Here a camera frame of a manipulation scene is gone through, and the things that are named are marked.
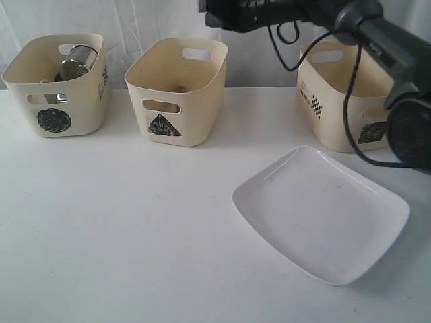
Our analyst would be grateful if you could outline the white square plate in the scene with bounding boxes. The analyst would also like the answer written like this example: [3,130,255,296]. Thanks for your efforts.
[232,146,410,286]

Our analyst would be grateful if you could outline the steel bowl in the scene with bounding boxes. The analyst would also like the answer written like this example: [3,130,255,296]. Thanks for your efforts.
[43,87,69,104]

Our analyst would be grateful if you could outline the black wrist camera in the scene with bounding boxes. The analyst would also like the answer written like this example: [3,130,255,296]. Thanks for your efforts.
[198,0,216,13]

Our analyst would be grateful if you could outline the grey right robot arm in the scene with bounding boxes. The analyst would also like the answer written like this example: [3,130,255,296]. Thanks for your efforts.
[198,1,430,173]

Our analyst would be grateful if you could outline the cream bin square mark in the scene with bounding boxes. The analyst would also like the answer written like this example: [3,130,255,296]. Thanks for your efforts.
[296,40,393,153]

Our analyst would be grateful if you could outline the cream bin circle mark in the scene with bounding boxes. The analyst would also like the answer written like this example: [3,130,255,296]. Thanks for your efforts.
[2,33,110,138]

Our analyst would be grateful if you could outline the steel mug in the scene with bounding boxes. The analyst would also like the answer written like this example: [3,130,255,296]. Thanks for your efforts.
[55,44,98,82]

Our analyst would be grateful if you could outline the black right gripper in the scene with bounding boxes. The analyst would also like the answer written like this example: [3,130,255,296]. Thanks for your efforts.
[205,1,323,33]

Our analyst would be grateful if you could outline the cream bin triangle mark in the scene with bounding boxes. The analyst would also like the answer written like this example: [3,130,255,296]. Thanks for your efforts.
[123,37,228,149]

